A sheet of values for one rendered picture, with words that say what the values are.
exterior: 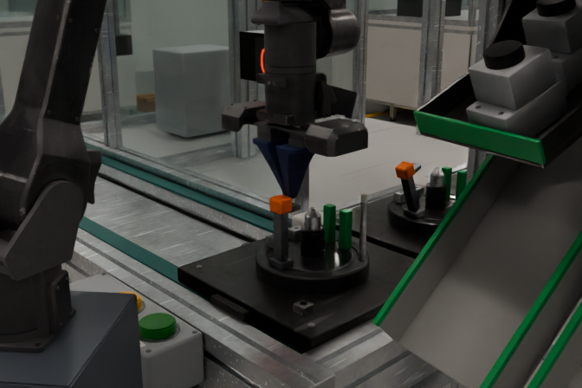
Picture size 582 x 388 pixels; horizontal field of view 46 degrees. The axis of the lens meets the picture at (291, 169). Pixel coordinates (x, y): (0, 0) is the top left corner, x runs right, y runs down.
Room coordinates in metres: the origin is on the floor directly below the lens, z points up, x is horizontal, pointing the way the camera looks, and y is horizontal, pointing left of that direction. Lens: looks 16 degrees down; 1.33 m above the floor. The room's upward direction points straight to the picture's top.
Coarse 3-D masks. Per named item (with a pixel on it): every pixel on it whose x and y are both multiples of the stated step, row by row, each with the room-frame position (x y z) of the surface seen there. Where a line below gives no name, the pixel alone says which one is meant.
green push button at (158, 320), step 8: (144, 320) 0.65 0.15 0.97; (152, 320) 0.65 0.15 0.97; (160, 320) 0.65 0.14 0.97; (168, 320) 0.65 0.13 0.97; (144, 328) 0.63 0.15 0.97; (152, 328) 0.63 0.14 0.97; (160, 328) 0.63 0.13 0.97; (168, 328) 0.63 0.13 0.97; (176, 328) 0.65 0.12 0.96; (144, 336) 0.63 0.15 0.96; (152, 336) 0.63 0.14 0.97; (160, 336) 0.63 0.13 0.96
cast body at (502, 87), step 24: (504, 48) 0.52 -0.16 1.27; (528, 48) 0.53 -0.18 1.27; (480, 72) 0.52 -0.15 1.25; (504, 72) 0.51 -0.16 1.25; (528, 72) 0.51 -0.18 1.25; (552, 72) 0.52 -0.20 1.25; (480, 96) 0.54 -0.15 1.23; (504, 96) 0.51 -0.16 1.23; (528, 96) 0.51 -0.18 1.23; (552, 96) 0.52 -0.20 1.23; (480, 120) 0.53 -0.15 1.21; (504, 120) 0.50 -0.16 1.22; (528, 120) 0.51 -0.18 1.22; (552, 120) 0.53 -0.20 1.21
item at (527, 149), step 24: (528, 0) 0.65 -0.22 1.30; (504, 24) 0.64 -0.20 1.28; (456, 96) 0.61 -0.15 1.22; (576, 96) 0.55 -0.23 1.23; (432, 120) 0.57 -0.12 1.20; (456, 120) 0.54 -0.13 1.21; (576, 120) 0.50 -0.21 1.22; (456, 144) 0.55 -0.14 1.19; (480, 144) 0.53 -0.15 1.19; (504, 144) 0.50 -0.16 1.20; (528, 144) 0.48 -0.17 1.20; (552, 144) 0.48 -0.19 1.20
